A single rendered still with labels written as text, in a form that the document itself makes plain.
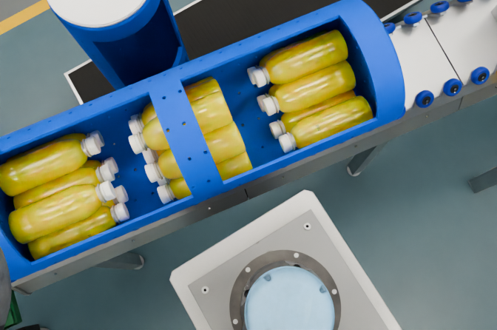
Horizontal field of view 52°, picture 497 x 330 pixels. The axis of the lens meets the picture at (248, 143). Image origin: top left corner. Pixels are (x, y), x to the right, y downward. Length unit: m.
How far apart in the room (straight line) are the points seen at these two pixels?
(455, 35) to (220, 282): 0.88
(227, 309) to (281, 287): 0.24
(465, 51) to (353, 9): 0.44
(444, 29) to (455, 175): 1.00
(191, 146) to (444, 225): 1.50
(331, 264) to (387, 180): 1.33
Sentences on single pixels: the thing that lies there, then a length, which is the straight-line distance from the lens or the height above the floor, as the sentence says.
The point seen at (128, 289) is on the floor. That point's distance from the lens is 2.20.
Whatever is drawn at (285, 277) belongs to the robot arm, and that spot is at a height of 1.44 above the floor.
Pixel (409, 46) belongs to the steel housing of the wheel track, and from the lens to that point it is 1.38.
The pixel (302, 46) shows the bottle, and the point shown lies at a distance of 1.10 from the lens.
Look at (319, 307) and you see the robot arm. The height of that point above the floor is 1.44.
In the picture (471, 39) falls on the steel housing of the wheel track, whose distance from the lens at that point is 1.44.
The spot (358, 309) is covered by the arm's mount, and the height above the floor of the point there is 1.22.
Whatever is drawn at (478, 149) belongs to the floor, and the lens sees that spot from 2.38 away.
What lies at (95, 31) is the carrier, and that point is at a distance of 1.32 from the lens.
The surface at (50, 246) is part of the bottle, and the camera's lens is 1.14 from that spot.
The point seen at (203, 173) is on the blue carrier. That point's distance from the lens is 0.98.
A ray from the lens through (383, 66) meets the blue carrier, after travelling 1.02.
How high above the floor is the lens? 2.13
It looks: 75 degrees down
